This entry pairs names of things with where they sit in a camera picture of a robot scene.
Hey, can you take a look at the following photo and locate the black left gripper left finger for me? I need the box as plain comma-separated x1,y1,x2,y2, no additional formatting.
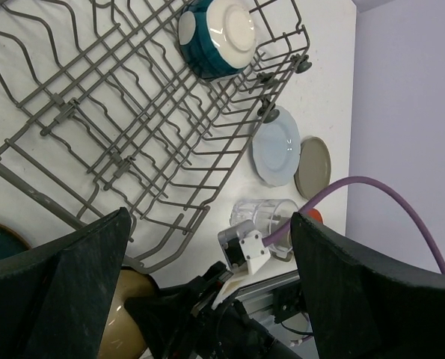
0,208,132,358

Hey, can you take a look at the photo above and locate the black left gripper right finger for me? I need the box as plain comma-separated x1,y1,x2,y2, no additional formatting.
290,213,445,358

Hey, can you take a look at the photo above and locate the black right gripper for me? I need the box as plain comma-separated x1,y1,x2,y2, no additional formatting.
124,262,297,358

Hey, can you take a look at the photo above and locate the brown bowl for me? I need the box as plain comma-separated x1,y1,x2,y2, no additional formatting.
97,269,156,358

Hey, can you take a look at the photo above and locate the grey ceramic mug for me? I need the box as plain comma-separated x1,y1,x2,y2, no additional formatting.
274,230,293,262

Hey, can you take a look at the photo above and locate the clear drinking glass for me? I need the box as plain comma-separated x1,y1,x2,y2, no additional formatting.
230,199,298,262

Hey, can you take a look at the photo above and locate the teal bowl cream inside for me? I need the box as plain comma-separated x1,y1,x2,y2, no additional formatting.
178,0,256,82

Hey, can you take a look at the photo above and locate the orange round plate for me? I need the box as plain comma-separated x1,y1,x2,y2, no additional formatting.
307,209,323,223

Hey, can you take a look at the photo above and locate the grey round plate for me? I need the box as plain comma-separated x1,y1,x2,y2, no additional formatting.
294,137,331,200

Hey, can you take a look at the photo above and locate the light blue scalloped plate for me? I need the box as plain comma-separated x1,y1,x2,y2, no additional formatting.
251,106,301,187

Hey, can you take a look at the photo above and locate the aluminium table edge rail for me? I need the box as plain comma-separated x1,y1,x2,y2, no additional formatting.
236,271,299,328

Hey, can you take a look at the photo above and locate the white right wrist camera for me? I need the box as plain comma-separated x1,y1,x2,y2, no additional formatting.
211,220,271,310

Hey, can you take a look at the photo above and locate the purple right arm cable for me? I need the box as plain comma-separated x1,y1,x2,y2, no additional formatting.
263,175,445,276

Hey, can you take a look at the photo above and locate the grey wire dish rack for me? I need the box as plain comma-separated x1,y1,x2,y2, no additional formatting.
0,1,310,274

